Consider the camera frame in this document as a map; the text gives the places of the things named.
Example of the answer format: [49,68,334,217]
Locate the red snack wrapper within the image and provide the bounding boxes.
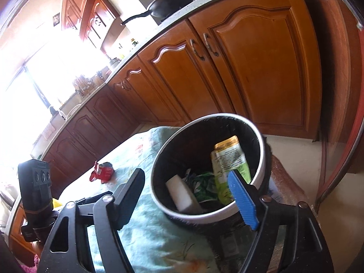
[89,162,115,184]

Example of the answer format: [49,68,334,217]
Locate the crushed green can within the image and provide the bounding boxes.
[183,169,219,203]

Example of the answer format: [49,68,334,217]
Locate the green drink pouch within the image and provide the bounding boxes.
[210,136,252,206]

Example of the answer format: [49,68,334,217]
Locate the white rimmed black trash bin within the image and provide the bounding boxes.
[151,113,271,234]

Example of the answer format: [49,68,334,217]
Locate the wooden upper kitchen cabinets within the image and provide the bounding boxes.
[61,0,125,54]

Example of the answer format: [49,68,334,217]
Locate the wooden kitchen cabinets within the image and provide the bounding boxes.
[61,0,125,54]
[8,0,324,262]

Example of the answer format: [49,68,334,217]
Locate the wooden lower kitchen cabinets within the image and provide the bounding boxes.
[8,0,324,262]

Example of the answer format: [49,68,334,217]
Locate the person's left hand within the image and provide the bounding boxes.
[31,241,44,258]

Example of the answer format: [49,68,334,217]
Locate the yellow foam fruit net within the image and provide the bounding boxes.
[53,198,62,208]

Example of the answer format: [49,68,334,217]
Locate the light blue floral tablecloth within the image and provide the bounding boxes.
[56,126,285,273]

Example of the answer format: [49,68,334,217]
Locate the white kettle pot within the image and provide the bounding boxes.
[109,57,121,70]

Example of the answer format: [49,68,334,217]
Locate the condiment bottles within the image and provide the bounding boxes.
[131,38,139,48]

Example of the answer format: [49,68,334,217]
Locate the black wok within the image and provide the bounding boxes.
[121,0,194,25]

